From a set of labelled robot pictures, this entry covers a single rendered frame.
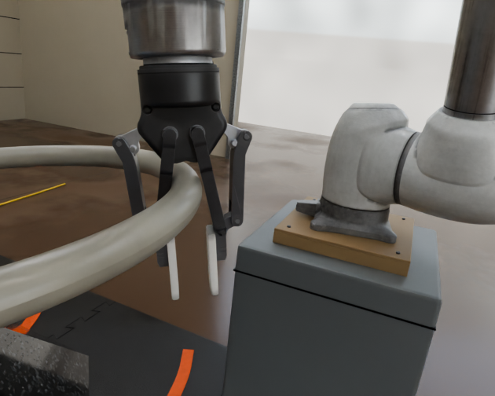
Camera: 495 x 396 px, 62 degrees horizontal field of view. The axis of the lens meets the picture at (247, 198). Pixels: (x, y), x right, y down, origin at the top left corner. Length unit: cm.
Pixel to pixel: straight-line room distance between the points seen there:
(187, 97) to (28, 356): 48
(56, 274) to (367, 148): 70
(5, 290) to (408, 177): 72
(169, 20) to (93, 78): 620
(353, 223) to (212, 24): 62
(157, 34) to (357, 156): 58
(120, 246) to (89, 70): 637
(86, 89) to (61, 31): 89
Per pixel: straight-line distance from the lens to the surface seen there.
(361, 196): 88
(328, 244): 85
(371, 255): 85
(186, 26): 36
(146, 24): 37
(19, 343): 71
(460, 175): 80
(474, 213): 82
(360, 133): 86
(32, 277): 24
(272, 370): 97
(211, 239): 42
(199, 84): 37
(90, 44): 658
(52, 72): 712
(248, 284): 88
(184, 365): 175
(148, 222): 28
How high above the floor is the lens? 115
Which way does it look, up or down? 18 degrees down
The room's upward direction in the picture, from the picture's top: 6 degrees clockwise
